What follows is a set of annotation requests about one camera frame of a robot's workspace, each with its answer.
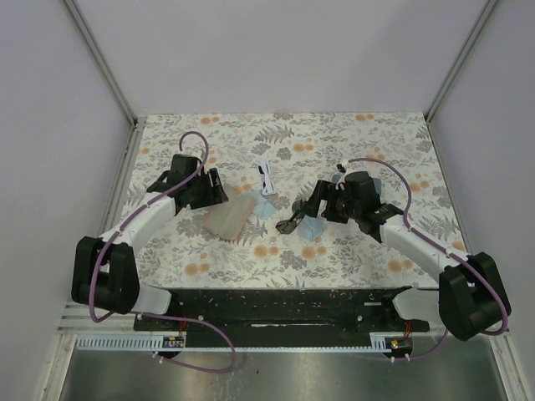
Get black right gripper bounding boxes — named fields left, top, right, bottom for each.
left=299, top=180, right=361, bottom=225

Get pink glasses case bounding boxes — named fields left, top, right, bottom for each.
left=204, top=184, right=257, bottom=241

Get light blue cloth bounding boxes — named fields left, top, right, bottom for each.
left=246, top=190, right=277, bottom=220
left=298, top=216, right=324, bottom=241

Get black sunglasses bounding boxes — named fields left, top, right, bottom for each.
left=276, top=200, right=307, bottom=235

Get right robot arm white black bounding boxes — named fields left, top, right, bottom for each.
left=302, top=172, right=512, bottom=341

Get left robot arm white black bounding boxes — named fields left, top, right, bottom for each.
left=71, top=155, right=228, bottom=330

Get blue-grey glasses case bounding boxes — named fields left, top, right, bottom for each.
left=336, top=175, right=382, bottom=195

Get floral table mat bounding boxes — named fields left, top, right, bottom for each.
left=123, top=112, right=465, bottom=287

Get white frame sunglasses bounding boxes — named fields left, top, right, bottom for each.
left=257, top=160, right=277, bottom=195

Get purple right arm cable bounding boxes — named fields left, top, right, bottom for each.
left=337, top=157, right=512, bottom=363

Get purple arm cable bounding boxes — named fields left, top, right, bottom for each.
left=89, top=131, right=237, bottom=373
left=337, top=157, right=512, bottom=363

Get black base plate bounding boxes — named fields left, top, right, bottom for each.
left=133, top=287, right=431, bottom=348

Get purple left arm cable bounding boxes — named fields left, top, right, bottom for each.
left=89, top=131, right=237, bottom=373

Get white slotted cable duct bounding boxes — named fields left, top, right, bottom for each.
left=75, top=333, right=400, bottom=353

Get left aluminium frame post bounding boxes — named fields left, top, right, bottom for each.
left=61, top=0, right=138, bottom=127

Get aluminium frame post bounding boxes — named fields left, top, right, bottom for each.
left=424, top=0, right=502, bottom=125
left=61, top=0, right=138, bottom=127

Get right aluminium frame post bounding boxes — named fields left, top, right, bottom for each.
left=424, top=0, right=502, bottom=125

